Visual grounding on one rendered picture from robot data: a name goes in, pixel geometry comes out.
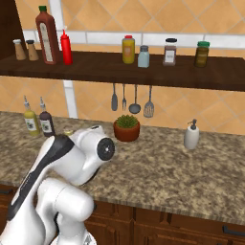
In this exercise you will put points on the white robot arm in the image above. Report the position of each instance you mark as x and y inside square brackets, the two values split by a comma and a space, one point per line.
[79, 156]

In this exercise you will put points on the small yellowish condiment bottle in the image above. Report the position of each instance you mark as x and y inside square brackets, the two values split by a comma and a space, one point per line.
[68, 131]

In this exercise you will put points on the pale blue shaker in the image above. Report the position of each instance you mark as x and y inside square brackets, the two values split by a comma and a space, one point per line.
[143, 58]

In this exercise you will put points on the yellow mustard bottle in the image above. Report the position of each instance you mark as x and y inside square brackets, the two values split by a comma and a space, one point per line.
[128, 49]

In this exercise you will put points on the dark vinegar bottle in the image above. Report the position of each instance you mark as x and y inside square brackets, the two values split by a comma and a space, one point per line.
[46, 124]

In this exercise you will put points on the yellow oil bottle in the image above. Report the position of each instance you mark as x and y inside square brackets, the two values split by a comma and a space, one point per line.
[31, 122]

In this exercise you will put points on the red ketchup bottle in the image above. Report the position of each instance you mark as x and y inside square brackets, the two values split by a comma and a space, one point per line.
[66, 48]

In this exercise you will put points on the brown wooden cabinet door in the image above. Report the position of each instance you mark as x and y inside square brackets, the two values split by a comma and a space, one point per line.
[111, 223]

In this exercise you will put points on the brown shaker with dark cap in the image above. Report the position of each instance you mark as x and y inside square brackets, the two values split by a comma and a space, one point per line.
[32, 51]

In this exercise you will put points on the tall brown sauce bottle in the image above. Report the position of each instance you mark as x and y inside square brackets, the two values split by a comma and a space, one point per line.
[47, 35]

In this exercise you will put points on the brown shaker with white cap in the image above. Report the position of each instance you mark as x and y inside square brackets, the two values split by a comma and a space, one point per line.
[19, 51]

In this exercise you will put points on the dark wooden cabinet side panel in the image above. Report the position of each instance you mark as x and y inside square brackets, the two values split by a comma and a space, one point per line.
[8, 22]

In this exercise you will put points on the potted green plant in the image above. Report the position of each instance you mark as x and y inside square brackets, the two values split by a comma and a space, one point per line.
[126, 130]

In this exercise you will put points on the grey hanging ladle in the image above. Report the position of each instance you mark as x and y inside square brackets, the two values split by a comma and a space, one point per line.
[134, 108]

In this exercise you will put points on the grey hanging fork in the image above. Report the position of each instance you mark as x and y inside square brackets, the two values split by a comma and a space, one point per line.
[124, 101]

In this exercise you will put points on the grey hanging spoon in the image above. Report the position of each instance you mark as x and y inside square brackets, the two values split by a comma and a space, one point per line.
[114, 102]

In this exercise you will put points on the grey hanging slotted spatula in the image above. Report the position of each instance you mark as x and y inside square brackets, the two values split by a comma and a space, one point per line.
[149, 109]

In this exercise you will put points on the dark wooden shelf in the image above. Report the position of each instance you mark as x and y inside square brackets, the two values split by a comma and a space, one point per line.
[105, 70]

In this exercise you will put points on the white soap dispenser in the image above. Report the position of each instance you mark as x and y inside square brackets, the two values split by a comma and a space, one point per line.
[191, 137]

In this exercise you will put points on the brown spice jar black lid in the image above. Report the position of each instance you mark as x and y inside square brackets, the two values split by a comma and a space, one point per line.
[169, 52]

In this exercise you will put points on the olive jar with green lid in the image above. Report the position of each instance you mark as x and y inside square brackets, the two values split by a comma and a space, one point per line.
[201, 55]

